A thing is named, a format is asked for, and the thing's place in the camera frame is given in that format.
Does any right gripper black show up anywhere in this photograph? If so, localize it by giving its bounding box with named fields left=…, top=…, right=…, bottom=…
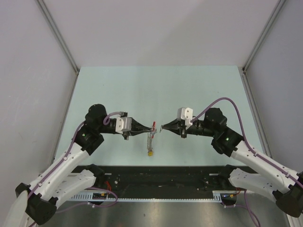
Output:
left=162, top=118, right=216, bottom=139

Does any keyring with chain and tags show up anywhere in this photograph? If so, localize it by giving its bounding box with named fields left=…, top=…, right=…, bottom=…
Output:
left=147, top=121, right=157, bottom=157

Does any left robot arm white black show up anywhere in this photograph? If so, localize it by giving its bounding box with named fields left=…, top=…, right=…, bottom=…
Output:
left=15, top=104, right=154, bottom=227

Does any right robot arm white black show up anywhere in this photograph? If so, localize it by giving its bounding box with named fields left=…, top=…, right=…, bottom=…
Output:
left=161, top=107, right=303, bottom=218

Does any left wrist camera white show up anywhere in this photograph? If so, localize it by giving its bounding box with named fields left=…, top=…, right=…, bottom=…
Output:
left=116, top=112, right=132, bottom=134

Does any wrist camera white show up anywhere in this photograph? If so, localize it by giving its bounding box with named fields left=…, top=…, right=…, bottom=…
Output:
left=116, top=112, right=132, bottom=134
left=177, top=107, right=193, bottom=127

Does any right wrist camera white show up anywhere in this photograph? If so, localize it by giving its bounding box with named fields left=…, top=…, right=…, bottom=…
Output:
left=177, top=107, right=193, bottom=127

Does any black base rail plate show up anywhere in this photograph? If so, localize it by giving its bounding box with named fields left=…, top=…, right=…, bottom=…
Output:
left=68, top=164, right=247, bottom=199

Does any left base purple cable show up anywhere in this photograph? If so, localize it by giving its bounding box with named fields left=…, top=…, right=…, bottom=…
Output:
left=56, top=184, right=118, bottom=213

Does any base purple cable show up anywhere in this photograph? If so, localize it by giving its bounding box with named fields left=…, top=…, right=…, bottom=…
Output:
left=222, top=189, right=261, bottom=225
left=56, top=184, right=118, bottom=213

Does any white slotted cable duct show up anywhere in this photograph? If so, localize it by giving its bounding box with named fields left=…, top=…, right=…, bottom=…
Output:
left=68, top=191, right=237, bottom=203

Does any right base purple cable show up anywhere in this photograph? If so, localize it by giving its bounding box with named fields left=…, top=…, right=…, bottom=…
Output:
left=222, top=189, right=261, bottom=225

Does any left aluminium frame post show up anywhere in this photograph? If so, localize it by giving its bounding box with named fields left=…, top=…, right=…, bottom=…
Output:
left=35, top=0, right=80, bottom=75

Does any aluminium frame post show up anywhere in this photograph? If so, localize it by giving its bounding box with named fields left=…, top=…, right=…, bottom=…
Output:
left=35, top=0, right=80, bottom=75
left=241, top=0, right=288, bottom=71

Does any right aluminium frame post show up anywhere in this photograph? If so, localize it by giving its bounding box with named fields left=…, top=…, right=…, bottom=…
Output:
left=241, top=0, right=288, bottom=71

